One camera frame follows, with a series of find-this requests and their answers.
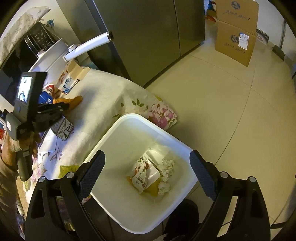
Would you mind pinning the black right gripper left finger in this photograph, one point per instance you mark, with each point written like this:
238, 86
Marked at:
44, 221

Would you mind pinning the brown white barcode carton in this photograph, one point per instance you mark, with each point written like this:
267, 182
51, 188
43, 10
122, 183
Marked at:
62, 128

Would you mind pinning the white snack wrapper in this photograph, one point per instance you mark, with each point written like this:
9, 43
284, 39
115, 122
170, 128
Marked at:
146, 176

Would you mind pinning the red instant noodle cup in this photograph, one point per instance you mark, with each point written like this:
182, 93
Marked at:
50, 89

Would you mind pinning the white trash bin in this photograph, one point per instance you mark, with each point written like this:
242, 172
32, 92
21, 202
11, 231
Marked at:
125, 142

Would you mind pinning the left hand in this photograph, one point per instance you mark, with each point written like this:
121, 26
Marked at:
29, 141

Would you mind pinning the yellow plastic bag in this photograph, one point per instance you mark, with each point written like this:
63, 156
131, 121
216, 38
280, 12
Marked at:
71, 103

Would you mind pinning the black microwave oven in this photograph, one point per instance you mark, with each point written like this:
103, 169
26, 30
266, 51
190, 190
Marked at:
23, 57

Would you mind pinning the white electric cooking pot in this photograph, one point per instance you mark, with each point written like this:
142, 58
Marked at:
55, 59

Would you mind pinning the torn brown cardboard carton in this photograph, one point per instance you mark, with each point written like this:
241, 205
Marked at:
71, 75

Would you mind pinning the floral tablecloth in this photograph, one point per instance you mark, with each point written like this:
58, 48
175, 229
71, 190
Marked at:
106, 98

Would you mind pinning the floral microwave cover cloth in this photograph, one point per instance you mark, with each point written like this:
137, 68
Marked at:
19, 29

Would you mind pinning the crumpled white tissue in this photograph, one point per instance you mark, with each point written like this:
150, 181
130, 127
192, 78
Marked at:
166, 170

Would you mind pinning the grey refrigerator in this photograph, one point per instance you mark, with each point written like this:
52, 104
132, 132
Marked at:
148, 36

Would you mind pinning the lower cardboard box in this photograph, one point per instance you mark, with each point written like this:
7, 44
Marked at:
235, 43

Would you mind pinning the upper cardboard box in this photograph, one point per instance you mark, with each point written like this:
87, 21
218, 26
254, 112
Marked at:
239, 13

